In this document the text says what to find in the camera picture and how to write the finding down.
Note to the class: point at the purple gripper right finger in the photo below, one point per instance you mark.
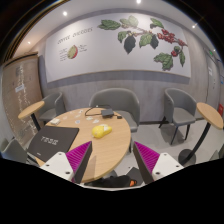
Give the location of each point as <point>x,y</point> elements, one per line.
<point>154,166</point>

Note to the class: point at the grey armchair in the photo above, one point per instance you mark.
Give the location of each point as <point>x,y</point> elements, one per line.
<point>120,100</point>
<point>53,107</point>
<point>179,109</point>

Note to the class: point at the coffee plant wall mural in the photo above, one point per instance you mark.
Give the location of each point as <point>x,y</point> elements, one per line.
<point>117,42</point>

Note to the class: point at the black power adapter box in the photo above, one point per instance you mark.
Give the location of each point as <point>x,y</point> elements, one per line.
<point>107,113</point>

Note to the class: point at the small round right side table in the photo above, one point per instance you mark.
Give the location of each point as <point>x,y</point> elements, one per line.
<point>214,119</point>

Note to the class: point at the small round left side table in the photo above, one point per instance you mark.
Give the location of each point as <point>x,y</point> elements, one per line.
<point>30,111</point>

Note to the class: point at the grey left armchair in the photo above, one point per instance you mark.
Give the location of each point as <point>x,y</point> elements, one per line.
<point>53,107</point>

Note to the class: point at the grey right armchair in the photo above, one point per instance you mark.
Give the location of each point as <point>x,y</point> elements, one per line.
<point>179,109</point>

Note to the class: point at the small white box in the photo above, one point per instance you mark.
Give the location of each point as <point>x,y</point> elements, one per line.
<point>55,121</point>

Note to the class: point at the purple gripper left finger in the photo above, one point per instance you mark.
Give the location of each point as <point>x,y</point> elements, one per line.
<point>71,165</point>

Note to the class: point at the grey middle armchair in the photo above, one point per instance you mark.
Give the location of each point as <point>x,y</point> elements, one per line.
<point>120,100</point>

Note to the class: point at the small round table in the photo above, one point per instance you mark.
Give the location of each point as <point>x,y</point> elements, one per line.
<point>214,119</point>
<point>30,111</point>

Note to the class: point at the grey near-left chair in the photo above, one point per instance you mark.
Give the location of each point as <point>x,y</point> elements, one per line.
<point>12,151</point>

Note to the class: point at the yellow computer mouse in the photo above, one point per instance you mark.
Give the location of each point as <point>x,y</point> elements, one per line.
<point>101,130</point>

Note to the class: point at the round wooden table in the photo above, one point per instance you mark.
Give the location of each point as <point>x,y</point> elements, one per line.
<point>108,151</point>

